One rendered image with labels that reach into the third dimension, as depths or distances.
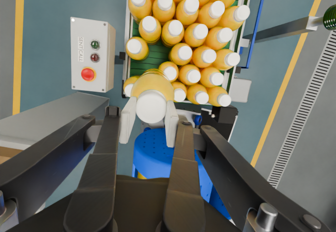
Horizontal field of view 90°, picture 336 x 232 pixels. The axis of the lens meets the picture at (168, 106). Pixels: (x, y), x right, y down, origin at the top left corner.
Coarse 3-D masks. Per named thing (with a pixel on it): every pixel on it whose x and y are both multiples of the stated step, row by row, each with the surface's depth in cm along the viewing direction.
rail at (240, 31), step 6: (246, 0) 59; (240, 30) 62; (240, 36) 62; (240, 42) 62; (234, 48) 65; (234, 66) 64; (234, 72) 65; (228, 78) 68; (228, 84) 67; (228, 90) 67
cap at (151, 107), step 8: (144, 96) 20; (152, 96) 20; (160, 96) 21; (136, 104) 20; (144, 104) 21; (152, 104) 21; (160, 104) 21; (136, 112) 21; (144, 112) 21; (152, 112) 21; (160, 112) 21; (144, 120) 21; (152, 120) 21
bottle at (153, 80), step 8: (144, 72) 33; (152, 72) 29; (160, 72) 32; (136, 80) 26; (144, 80) 24; (152, 80) 24; (160, 80) 25; (168, 80) 28; (136, 88) 24; (144, 88) 23; (152, 88) 23; (160, 88) 24; (168, 88) 25; (136, 96) 24; (168, 96) 24
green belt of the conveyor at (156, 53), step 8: (136, 24) 65; (136, 32) 66; (160, 40) 67; (152, 48) 68; (160, 48) 68; (168, 48) 68; (224, 48) 70; (152, 56) 69; (160, 56) 69; (136, 64) 69; (144, 64) 69; (152, 64) 69; (136, 72) 70; (200, 104) 76
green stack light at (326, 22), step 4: (328, 8) 44; (332, 8) 42; (328, 12) 43; (332, 12) 42; (324, 16) 44; (328, 16) 43; (332, 16) 42; (324, 20) 44; (328, 20) 43; (332, 20) 42; (324, 24) 45; (328, 24) 44; (332, 24) 43; (328, 28) 45; (332, 28) 44
